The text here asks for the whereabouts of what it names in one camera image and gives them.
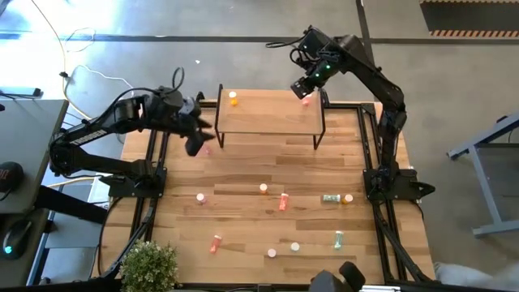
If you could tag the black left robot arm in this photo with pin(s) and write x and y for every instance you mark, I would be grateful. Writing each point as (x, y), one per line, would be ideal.
(89, 137)

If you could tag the black aluminium extrusion frame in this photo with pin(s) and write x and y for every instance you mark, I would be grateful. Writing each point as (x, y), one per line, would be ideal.
(395, 245)

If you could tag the blue grey metal stand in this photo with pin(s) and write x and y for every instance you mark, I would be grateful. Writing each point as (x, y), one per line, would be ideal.
(486, 136)

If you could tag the green pill bottle white cap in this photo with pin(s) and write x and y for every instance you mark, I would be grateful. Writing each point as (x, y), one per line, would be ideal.
(294, 246)
(338, 240)
(331, 198)

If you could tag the black mat hazard stripe edge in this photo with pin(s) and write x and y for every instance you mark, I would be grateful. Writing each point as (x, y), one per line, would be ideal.
(470, 16)

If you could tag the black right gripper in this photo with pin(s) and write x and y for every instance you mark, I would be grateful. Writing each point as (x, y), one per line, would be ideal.
(320, 69)

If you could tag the grey desk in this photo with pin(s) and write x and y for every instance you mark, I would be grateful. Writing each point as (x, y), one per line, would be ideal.
(28, 134)

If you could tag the white paper sheet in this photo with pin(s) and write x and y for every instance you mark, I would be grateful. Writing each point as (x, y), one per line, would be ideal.
(97, 194)

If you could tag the red pill bottle white cap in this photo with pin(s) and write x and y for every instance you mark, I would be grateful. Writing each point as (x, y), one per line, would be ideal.
(306, 101)
(284, 203)
(215, 244)

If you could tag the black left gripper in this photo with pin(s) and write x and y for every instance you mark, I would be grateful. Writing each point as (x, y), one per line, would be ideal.
(192, 121)

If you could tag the black rounded object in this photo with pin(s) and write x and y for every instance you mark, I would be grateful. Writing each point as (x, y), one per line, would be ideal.
(353, 276)

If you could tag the silver metal plate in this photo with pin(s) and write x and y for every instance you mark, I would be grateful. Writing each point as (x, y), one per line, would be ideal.
(381, 289)

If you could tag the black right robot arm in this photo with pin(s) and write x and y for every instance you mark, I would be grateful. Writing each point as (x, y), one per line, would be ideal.
(381, 87)

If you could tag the wooden shelf black metal legs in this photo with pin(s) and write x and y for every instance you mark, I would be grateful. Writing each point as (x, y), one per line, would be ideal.
(267, 117)

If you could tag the green artificial potted plant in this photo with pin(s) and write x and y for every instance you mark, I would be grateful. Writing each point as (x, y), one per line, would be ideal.
(150, 265)

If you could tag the black round case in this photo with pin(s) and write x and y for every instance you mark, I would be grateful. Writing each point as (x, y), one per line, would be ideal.
(9, 176)

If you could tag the black computer mouse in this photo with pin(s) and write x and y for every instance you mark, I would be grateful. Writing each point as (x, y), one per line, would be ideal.
(16, 239)

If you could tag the person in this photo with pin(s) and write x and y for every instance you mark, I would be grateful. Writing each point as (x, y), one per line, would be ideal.
(474, 280)

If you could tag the black desk leg beam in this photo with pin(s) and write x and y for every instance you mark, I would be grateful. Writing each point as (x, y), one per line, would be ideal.
(69, 204)

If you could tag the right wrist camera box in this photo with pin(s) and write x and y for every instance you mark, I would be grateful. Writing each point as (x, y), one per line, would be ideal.
(316, 40)

